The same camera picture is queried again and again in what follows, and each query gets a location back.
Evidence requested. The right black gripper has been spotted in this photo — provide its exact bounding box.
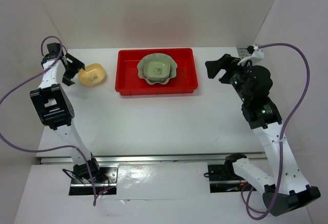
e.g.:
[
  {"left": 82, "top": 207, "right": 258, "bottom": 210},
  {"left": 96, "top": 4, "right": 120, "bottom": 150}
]
[{"left": 204, "top": 53, "right": 255, "bottom": 102}]

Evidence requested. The yellow square plate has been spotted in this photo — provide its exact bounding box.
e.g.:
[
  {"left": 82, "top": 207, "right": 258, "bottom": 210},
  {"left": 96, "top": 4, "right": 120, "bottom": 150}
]
[{"left": 78, "top": 63, "right": 106, "bottom": 87}]

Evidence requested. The large green scalloped bowl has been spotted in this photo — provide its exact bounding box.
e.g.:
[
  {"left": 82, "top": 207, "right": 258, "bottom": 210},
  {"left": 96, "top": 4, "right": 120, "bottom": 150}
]
[{"left": 137, "top": 53, "right": 178, "bottom": 85}]

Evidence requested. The green square plate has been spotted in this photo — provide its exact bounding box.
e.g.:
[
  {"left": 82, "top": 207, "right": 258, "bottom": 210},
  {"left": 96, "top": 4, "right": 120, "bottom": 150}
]
[{"left": 143, "top": 58, "right": 171, "bottom": 77}]

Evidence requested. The purple square plate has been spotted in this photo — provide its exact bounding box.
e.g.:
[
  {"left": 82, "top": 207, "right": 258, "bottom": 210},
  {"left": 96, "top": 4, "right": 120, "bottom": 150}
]
[{"left": 144, "top": 74, "right": 170, "bottom": 82}]

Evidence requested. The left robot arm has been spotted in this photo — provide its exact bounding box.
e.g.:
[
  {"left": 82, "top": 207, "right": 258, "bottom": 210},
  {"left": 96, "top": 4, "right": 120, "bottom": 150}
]
[{"left": 30, "top": 43, "right": 101, "bottom": 182}]

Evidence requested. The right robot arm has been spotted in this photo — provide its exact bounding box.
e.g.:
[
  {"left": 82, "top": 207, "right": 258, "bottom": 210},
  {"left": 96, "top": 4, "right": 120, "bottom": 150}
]
[{"left": 205, "top": 54, "right": 321, "bottom": 216}]

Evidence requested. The red plastic bin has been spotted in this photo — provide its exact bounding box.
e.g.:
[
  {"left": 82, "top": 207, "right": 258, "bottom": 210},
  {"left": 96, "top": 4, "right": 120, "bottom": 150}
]
[{"left": 115, "top": 48, "right": 198, "bottom": 96}]

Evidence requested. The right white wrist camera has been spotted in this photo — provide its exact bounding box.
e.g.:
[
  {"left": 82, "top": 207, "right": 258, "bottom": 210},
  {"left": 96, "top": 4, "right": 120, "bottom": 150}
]
[{"left": 238, "top": 45, "right": 264, "bottom": 66}]

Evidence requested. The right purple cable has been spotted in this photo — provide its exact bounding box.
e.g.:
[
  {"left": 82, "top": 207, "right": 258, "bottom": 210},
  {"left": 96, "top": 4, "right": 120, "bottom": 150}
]
[{"left": 240, "top": 43, "right": 310, "bottom": 221}]

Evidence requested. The aluminium rail front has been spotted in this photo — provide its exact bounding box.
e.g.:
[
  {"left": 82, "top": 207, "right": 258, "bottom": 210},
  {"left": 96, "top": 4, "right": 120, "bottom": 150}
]
[{"left": 40, "top": 153, "right": 267, "bottom": 165}]

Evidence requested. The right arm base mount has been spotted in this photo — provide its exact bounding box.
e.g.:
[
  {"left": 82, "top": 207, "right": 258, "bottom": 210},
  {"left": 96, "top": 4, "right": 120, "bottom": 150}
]
[{"left": 203, "top": 165, "right": 251, "bottom": 193}]

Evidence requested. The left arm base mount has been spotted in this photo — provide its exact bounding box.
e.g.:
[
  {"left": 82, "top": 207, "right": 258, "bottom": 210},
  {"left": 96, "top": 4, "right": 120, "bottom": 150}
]
[{"left": 62, "top": 164, "right": 119, "bottom": 196}]

